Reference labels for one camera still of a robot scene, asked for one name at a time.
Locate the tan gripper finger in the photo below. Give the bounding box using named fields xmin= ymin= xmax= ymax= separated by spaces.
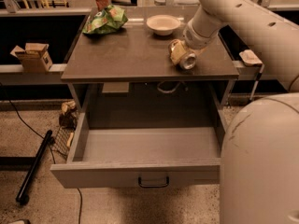
xmin=169 ymin=40 xmax=186 ymax=65

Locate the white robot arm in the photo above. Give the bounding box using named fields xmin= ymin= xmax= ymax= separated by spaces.
xmin=169 ymin=0 xmax=299 ymax=224

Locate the grey cabinet with table top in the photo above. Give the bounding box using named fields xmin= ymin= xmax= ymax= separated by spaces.
xmin=62 ymin=7 xmax=238 ymax=129

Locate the open grey top drawer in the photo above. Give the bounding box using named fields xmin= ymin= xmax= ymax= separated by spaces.
xmin=50 ymin=111 xmax=221 ymax=189

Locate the white paper bowl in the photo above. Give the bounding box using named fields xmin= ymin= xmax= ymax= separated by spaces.
xmin=146 ymin=15 xmax=180 ymax=36

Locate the white clamshell food container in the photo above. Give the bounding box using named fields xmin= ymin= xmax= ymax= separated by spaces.
xmin=239 ymin=49 xmax=262 ymax=66

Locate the green chip bag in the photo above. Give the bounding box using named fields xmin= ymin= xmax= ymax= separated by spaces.
xmin=82 ymin=5 xmax=128 ymax=35

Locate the reacher grabber tool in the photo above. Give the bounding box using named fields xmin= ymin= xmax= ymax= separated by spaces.
xmin=249 ymin=64 xmax=264 ymax=103

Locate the small cardboard box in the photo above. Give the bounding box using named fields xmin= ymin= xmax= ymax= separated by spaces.
xmin=10 ymin=43 xmax=52 ymax=73

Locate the black metal leg bar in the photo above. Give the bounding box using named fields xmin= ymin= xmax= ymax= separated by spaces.
xmin=16 ymin=130 xmax=52 ymax=205

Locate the wire basket with items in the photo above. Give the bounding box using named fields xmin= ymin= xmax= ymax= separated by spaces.
xmin=54 ymin=100 xmax=78 ymax=159

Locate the black drawer handle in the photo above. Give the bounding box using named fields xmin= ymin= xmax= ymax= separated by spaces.
xmin=137 ymin=176 xmax=170 ymax=189

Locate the black floor cable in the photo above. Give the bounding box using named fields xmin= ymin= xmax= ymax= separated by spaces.
xmin=0 ymin=81 xmax=84 ymax=224

